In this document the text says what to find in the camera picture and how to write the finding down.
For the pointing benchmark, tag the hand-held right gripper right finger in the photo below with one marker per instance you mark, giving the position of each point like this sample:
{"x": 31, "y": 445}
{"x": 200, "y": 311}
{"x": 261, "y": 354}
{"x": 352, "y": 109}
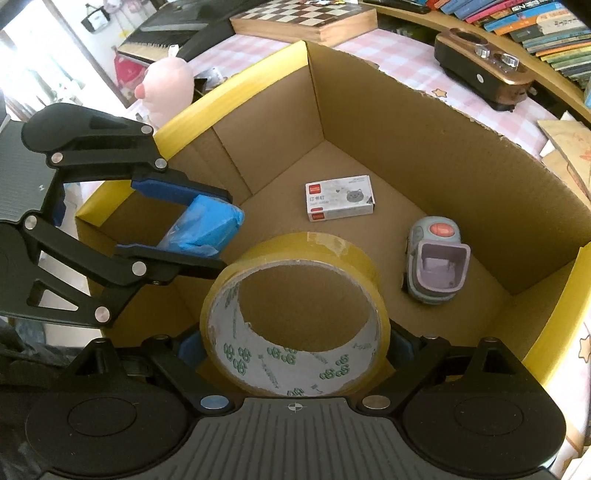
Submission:
{"x": 401, "y": 344}

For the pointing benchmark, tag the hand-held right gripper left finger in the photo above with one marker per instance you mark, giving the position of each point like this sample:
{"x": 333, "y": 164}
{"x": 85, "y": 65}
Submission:
{"x": 190, "y": 348}

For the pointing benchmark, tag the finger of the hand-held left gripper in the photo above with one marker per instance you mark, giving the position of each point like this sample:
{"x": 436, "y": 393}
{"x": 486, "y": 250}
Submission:
{"x": 175, "y": 265}
{"x": 180, "y": 187}

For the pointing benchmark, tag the blue soft packet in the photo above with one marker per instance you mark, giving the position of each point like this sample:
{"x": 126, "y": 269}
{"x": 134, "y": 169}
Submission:
{"x": 207, "y": 226}

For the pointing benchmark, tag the grey toy car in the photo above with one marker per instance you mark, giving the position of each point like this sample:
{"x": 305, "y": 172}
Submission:
{"x": 434, "y": 267}

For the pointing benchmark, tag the pink plush pig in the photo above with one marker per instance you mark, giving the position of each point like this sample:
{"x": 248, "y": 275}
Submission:
{"x": 166, "y": 87}

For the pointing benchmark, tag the yellow tape roll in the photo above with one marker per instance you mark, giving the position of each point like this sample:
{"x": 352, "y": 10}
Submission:
{"x": 300, "y": 249}

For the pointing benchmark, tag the small white staples box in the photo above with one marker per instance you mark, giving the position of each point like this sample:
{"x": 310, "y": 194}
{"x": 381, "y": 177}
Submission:
{"x": 337, "y": 198}

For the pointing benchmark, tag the yellow cardboard box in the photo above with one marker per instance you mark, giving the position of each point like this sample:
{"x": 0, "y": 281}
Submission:
{"x": 438, "y": 184}

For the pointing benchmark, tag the pink red bag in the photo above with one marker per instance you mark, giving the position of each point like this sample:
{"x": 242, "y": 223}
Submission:
{"x": 127, "y": 74}

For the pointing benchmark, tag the black piano keyboard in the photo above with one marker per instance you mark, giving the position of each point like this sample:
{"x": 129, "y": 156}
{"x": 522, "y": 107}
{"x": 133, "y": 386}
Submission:
{"x": 184, "y": 23}

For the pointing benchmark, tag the black trimmed hanging bag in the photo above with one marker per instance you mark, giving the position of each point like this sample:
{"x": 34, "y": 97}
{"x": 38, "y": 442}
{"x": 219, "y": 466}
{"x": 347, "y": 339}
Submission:
{"x": 94, "y": 18}

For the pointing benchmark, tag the wooden chessboard box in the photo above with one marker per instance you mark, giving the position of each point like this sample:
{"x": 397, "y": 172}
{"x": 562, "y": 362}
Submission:
{"x": 300, "y": 18}

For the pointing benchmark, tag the brown kraft paper sheets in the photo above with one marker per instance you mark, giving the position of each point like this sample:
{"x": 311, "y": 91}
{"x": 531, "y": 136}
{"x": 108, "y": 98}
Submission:
{"x": 568, "y": 152}

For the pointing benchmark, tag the black flat case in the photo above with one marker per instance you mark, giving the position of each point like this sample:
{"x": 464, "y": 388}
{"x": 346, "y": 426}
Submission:
{"x": 397, "y": 4}

